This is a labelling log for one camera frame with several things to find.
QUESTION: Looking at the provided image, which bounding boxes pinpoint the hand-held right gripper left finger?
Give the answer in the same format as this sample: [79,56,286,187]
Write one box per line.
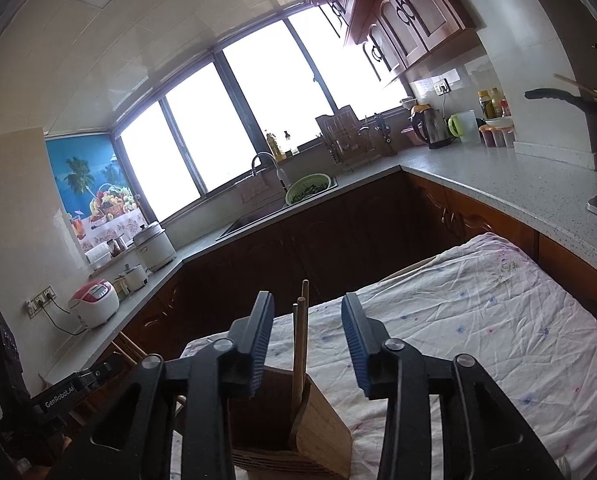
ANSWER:
[51,290,275,480]

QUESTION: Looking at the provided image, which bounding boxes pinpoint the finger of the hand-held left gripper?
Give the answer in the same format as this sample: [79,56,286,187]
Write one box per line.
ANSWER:
[76,352,132,392]

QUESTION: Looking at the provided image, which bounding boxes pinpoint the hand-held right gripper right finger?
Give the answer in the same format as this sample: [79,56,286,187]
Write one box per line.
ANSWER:
[341,292,567,480]

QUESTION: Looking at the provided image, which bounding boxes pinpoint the wooden utensil holder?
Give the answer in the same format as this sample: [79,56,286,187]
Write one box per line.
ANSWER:
[228,365,353,480]

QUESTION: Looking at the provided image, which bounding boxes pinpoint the white pink rice cooker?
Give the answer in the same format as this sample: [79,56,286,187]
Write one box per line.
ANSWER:
[68,280,120,330]

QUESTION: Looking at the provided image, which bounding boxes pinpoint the small white cooker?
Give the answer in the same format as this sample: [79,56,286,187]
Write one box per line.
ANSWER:
[116,262,149,294]

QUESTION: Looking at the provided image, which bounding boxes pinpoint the wooden lower cabinets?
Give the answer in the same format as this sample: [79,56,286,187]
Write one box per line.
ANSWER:
[111,170,597,366]

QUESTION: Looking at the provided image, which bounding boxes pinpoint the wooden cabinets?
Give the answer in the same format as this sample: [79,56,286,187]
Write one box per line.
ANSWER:
[298,0,477,89]
[111,170,597,366]

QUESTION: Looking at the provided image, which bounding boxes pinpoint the paper towel roll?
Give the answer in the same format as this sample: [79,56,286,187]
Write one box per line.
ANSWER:
[85,242,113,267]

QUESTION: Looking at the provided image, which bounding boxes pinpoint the floral white tablecloth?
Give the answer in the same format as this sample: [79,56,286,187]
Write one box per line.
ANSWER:
[171,232,597,480]

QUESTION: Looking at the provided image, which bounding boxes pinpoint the kitchen sink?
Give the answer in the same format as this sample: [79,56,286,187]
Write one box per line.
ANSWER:
[216,175,339,242]

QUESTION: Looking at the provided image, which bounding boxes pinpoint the large white cooker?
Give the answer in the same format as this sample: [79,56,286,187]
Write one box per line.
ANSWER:
[132,221,178,272]

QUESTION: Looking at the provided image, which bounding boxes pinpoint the green colander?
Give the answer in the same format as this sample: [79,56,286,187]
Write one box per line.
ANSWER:
[284,173,332,206]

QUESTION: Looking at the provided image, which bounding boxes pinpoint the metal kitchen faucet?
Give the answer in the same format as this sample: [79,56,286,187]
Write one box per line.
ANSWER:
[251,152,292,194]

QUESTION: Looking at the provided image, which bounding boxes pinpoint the dish rack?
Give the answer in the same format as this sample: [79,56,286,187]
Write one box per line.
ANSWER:
[315,105,379,169]

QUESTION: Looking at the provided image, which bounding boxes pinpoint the grey countertop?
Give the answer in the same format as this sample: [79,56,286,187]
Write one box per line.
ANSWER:
[41,141,597,386]

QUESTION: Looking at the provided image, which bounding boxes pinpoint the steel electric kettle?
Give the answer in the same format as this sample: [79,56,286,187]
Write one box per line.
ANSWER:
[409,104,457,150]

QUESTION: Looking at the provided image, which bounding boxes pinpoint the kitchen window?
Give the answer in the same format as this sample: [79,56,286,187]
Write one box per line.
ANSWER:
[113,2,414,224]

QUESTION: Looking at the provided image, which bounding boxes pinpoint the green white jug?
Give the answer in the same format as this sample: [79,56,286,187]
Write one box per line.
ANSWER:
[447,110,480,144]

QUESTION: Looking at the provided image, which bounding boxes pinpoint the row of spice jars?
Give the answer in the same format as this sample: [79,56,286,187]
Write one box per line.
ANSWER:
[479,125,516,149]

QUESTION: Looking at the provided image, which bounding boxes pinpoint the group of condiment bottles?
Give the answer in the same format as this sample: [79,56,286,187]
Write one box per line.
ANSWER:
[477,87,512,120]

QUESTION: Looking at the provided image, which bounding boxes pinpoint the wooden upper cabinets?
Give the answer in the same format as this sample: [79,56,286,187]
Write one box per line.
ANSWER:
[298,0,477,89]

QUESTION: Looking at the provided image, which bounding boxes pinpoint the black power cable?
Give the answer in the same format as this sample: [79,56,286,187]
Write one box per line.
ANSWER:
[42,299,87,337]

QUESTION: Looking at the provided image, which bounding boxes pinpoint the wall power outlet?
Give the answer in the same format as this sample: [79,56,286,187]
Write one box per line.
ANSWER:
[27,285,57,316]

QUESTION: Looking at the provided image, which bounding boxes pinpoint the tropical fruit wall poster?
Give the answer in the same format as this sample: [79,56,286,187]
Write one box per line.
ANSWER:
[46,132,146,256]

